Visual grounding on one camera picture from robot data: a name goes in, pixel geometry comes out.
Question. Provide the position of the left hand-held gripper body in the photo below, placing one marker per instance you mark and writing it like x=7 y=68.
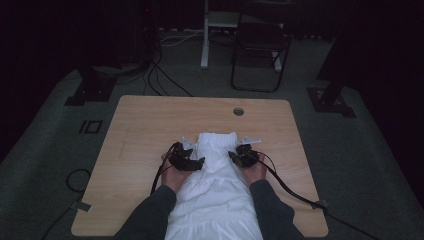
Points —
x=181 y=158

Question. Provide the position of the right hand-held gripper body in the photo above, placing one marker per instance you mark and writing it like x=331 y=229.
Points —
x=247 y=156

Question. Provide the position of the white skirt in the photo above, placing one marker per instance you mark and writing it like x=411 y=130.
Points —
x=213 y=193

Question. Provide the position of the person's right hand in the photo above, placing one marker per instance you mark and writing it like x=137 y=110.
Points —
x=255 y=173

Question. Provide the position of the person's left hand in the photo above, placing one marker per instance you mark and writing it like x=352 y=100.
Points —
x=173 y=178

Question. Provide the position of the grey table grommet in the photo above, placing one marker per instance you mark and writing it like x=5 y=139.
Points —
x=238 y=111

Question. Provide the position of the grey tape piece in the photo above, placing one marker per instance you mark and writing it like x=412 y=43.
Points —
x=321 y=203
x=81 y=206

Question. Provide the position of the black stand base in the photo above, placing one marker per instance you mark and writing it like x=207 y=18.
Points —
x=330 y=103
x=91 y=91

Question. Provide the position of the black folding chair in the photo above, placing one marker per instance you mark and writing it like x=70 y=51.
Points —
x=261 y=40

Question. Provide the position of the white desk frame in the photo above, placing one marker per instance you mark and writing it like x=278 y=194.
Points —
x=205 y=40

